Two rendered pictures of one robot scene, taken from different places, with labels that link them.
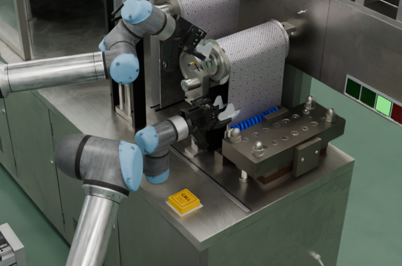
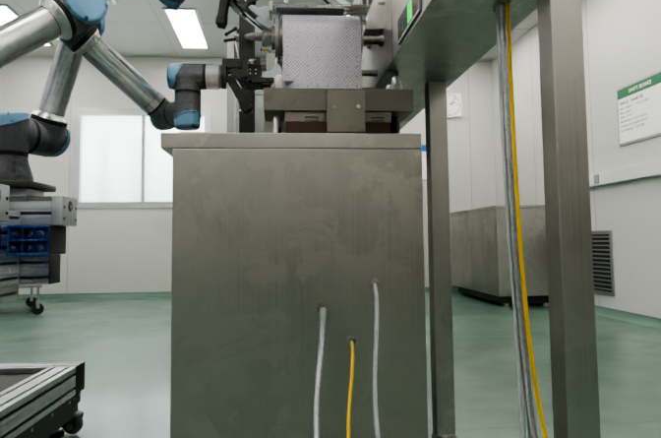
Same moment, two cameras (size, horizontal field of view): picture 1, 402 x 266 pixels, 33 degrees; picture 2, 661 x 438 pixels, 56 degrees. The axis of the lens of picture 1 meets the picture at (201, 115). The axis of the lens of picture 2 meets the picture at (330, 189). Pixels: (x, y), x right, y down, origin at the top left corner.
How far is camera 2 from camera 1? 207 cm
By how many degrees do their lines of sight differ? 49
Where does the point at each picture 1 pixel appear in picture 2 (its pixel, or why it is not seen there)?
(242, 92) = (301, 65)
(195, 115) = (233, 63)
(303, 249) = (344, 251)
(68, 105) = not seen: hidden behind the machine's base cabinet
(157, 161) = (179, 94)
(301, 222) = (332, 196)
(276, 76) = (351, 64)
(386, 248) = not seen: outside the picture
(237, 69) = (292, 34)
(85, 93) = not seen: hidden behind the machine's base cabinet
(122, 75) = not seen: outside the picture
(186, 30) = not seen: outside the picture
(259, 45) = (326, 21)
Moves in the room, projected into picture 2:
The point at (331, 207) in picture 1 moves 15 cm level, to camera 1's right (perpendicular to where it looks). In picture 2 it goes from (390, 200) to (445, 197)
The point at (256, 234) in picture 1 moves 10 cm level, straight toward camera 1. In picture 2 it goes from (250, 169) to (219, 166)
